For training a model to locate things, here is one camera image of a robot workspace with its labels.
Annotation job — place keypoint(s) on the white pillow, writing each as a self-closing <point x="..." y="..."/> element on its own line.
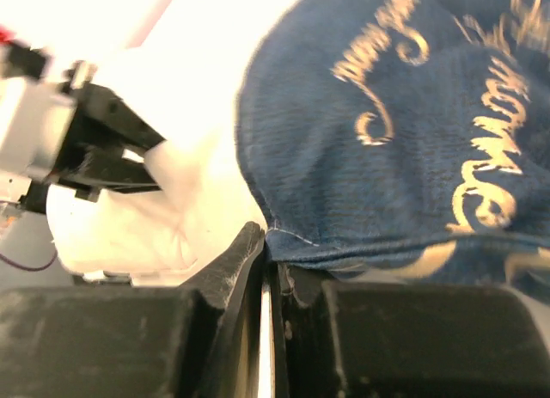
<point x="184" y="81"/>

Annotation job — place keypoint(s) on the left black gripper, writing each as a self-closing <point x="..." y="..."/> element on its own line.
<point x="84" y="133"/>

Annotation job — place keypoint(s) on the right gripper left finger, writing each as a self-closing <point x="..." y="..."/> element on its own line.
<point x="221" y="357"/>

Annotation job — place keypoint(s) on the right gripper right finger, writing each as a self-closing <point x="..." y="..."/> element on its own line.
<point x="304" y="363"/>

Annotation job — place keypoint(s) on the dark blue embroidered pillowcase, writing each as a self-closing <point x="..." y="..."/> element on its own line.
<point x="405" y="136"/>

